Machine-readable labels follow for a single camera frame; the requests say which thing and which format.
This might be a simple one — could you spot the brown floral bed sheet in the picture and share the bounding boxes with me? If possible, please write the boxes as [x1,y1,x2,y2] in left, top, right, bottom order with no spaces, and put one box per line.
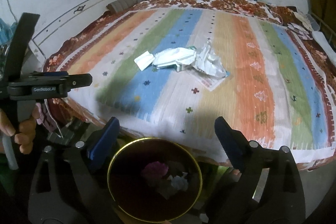
[43,0,336,172]

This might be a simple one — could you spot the small white tissue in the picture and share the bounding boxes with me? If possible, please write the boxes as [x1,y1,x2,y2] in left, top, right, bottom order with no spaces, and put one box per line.
[134,51,155,71]

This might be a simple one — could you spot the striped colourful bed mat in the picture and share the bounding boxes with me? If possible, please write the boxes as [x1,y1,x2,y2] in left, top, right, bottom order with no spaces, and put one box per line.
[56,7,336,164]

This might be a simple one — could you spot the patterned pillow at bed corner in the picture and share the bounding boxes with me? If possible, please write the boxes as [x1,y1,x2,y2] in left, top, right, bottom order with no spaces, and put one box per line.
[288,11,313,40]

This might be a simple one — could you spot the round black gold-rimmed trash bin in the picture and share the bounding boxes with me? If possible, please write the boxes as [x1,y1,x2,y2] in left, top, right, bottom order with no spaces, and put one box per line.
[107,138,203,223]

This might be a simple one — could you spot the green white medicine box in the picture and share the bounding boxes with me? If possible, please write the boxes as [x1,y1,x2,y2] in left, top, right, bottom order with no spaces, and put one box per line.
[155,61,192,72]

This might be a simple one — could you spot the blue bag on floor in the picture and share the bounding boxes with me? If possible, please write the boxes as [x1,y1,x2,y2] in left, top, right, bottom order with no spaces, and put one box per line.
[0,19,17,45]

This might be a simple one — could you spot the pink crumpled trash in bin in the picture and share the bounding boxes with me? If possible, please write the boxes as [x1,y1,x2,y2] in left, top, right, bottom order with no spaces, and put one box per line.
[143,161,169,180]

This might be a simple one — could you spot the person's left hand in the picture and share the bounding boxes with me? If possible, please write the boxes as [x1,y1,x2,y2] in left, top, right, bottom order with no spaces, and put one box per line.
[1,105,40,155]

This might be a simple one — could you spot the white tissue paper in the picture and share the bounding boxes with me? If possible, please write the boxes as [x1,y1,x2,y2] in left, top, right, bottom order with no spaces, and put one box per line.
[153,47,197,67]

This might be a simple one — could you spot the clear plastic bag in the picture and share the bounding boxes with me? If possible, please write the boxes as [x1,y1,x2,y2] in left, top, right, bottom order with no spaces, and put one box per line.
[193,42,227,79]

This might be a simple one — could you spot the flat printed plastic package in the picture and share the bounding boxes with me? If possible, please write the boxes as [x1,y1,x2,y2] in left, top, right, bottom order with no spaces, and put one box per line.
[187,68,230,92]

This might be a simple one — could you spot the grey folded cloth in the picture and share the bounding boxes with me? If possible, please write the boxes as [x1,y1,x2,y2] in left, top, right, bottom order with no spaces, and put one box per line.
[106,0,146,14]

